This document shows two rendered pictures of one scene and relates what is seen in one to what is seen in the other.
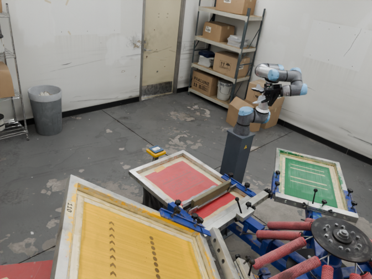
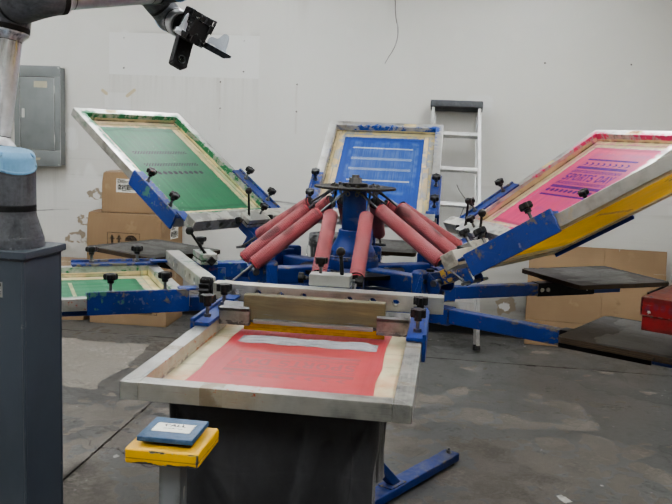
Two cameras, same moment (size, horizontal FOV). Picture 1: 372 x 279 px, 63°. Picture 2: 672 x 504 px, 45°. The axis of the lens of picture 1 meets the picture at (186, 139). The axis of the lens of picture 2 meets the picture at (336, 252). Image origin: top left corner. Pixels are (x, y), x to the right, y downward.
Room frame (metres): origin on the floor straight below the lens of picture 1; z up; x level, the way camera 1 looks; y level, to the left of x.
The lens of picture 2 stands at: (2.95, 1.54, 1.50)
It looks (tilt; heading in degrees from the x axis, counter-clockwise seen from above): 8 degrees down; 234
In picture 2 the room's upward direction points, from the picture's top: 2 degrees clockwise
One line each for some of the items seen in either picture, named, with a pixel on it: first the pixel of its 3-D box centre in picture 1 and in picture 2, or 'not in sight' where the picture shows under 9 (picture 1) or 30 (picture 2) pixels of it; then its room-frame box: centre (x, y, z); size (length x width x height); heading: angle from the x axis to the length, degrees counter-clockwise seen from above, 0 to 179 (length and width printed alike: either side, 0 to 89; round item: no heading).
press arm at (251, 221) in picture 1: (250, 223); not in sight; (1.51, -0.48, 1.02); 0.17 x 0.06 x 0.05; 47
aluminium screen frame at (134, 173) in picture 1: (190, 185); (299, 350); (1.89, -0.07, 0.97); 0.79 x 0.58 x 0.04; 47
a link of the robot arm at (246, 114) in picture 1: (246, 115); (8, 175); (2.46, -0.49, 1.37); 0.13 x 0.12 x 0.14; 98
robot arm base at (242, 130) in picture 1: (242, 127); (10, 224); (2.45, -0.48, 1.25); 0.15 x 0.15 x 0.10
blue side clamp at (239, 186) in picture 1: (236, 187); (215, 319); (1.93, -0.44, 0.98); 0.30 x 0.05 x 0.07; 47
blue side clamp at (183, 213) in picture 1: (185, 217); (418, 334); (1.52, -0.06, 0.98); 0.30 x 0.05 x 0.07; 47
